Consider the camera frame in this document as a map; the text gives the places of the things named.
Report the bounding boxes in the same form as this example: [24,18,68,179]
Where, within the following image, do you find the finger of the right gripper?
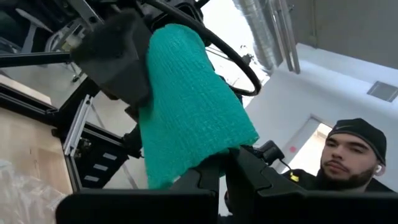
[70,8,154,110]
[216,72,244,106]

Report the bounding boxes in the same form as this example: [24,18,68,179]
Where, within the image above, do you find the black aluminium table frame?
[0,51,142,191]

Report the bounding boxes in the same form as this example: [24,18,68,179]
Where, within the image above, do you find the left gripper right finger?
[224,145,398,224]

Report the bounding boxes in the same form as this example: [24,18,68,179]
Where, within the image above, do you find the black box white labels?
[74,123,131,190]

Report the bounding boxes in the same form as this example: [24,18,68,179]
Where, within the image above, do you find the teal elastic bandage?
[137,23,261,191]

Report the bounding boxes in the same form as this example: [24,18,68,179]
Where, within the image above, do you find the clear plastic bag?
[0,158,68,224]

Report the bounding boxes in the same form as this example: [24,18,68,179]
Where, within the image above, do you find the black plug yellow tag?
[254,139,300,184]

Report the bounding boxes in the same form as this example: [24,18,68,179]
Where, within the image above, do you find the person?
[281,117,395,194]

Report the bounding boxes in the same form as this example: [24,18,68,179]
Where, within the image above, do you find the silver ventilation duct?
[232,0,302,75]

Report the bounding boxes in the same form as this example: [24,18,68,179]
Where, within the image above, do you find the ceiling vent grille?
[366,80,398,103]

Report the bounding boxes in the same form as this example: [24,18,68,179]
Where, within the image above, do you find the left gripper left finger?
[55,154,221,224]

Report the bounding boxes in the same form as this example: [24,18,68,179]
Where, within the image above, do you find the silver aluminium bracket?
[63,94,95,157]

